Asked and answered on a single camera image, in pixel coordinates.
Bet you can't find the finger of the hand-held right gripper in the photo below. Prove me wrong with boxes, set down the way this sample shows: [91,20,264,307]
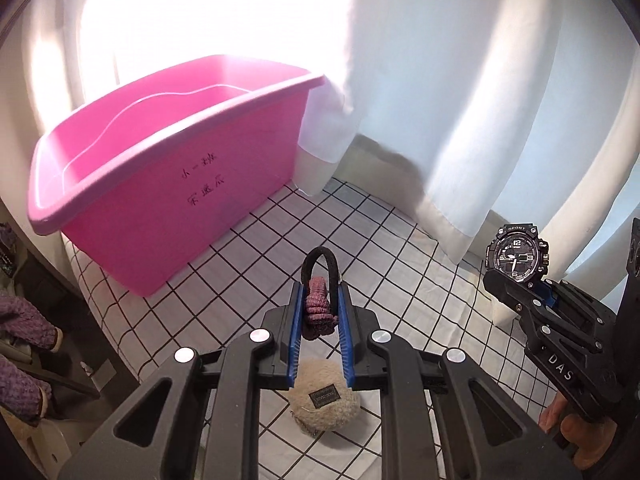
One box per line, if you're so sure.
[482,269,552,332]
[542,279,617,322]

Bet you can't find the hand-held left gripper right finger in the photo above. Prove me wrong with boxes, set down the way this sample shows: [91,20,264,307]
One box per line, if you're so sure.
[336,280,583,480]

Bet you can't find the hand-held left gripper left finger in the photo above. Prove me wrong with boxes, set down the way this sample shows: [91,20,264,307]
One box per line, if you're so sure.
[57,282,307,480]

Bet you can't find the black wrist watch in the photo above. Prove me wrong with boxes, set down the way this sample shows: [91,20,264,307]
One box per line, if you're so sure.
[483,222,551,287]

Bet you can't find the pink plastic storage bin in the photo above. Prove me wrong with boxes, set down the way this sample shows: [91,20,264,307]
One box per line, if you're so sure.
[27,54,327,299]

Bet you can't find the person's right hand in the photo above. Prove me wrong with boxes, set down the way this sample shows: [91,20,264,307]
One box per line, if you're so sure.
[540,392,619,457]

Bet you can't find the beige fluffy pouch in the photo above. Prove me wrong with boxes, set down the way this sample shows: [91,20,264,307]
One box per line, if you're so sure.
[287,357,362,437]

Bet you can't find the white checkered bed sheet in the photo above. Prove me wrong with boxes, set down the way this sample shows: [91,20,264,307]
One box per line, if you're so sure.
[62,176,553,480]

